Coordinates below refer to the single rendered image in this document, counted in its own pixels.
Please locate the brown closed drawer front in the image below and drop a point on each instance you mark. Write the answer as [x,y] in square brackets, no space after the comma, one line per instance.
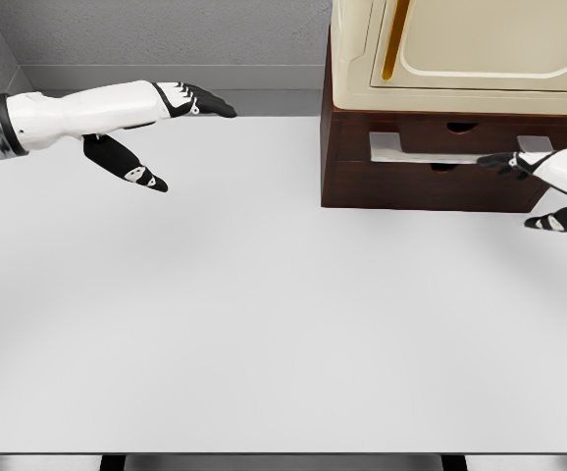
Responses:
[426,140]

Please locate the dark brown wooden cabinet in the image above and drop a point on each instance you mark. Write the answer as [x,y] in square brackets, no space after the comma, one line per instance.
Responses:
[328,162]

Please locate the cream switch box, yellow stripe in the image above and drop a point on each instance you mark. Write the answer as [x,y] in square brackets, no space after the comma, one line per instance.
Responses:
[460,49]

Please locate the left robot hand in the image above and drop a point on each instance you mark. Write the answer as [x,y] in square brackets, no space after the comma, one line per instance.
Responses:
[117,110]

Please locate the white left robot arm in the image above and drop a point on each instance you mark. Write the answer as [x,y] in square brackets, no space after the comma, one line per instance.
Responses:
[33,122]

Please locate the brown drawer with white inside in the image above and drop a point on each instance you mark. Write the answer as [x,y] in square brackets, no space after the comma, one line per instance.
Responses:
[411,189]

